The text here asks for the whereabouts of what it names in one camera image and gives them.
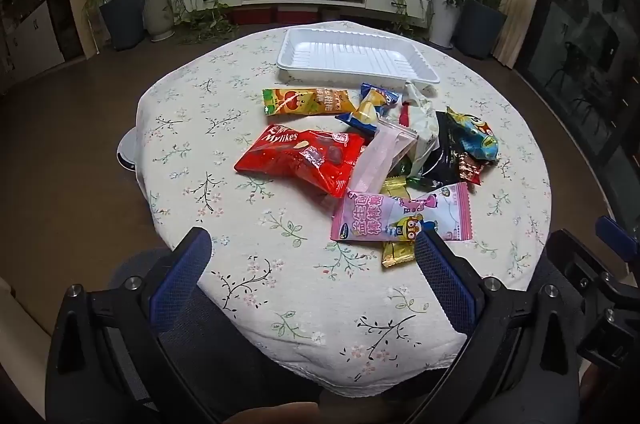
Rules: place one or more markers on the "white table base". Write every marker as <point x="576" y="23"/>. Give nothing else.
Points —
<point x="127" y="151"/>

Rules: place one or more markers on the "blue cake packet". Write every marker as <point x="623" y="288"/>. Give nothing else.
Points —
<point x="367" y="108"/>

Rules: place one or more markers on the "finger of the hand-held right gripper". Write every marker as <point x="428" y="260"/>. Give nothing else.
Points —
<point x="615" y="230"/>
<point x="580" y="259"/>

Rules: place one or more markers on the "pink translucent zip bag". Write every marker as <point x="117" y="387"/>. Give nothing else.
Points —
<point x="380" y="153"/>

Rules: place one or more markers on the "red and gold candy packet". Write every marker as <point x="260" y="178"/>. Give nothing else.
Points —
<point x="470" y="168"/>

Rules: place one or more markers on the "blue cartoon snack packet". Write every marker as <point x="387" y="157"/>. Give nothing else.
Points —
<point x="477" y="138"/>

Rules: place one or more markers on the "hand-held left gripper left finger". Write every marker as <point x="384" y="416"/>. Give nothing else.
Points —
<point x="180" y="274"/>

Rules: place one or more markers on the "white-red snack bag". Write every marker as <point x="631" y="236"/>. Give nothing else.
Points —
<point x="422" y="118"/>

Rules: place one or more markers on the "person's left hand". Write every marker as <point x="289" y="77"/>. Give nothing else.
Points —
<point x="275" y="414"/>

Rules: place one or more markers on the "bushy plant in white pot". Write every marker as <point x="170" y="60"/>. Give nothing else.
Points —
<point x="442" y="23"/>

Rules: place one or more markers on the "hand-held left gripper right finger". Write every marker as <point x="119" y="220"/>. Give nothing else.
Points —
<point x="445" y="279"/>

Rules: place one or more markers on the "floral tablecloth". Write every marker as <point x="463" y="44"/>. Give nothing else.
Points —
<point x="250" y="229"/>

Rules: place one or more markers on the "pink cartoon snack packet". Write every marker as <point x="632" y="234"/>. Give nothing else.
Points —
<point x="380" y="214"/>

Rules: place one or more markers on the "gold snack packet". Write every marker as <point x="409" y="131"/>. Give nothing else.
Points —
<point x="397" y="254"/>

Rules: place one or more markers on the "orange and green snack packet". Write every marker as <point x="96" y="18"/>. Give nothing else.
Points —
<point x="300" y="101"/>

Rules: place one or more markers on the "black snack bag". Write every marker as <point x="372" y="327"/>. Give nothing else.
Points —
<point x="442" y="153"/>

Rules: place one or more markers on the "white plastic tray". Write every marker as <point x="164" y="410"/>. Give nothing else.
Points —
<point x="350" y="53"/>

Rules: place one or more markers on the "grey mesh chair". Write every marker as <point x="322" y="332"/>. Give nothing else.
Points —
<point x="225" y="354"/>

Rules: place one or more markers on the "glass sliding door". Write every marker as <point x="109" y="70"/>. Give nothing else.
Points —
<point x="575" y="53"/>

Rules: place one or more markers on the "red storage box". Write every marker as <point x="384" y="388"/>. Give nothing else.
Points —
<point x="298" y="15"/>
<point x="251" y="14"/>

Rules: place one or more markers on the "red chocolate snack bag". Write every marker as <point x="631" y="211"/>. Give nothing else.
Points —
<point x="290" y="153"/>

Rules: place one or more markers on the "plant in white ribbed pot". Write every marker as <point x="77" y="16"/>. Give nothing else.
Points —
<point x="159" y="16"/>

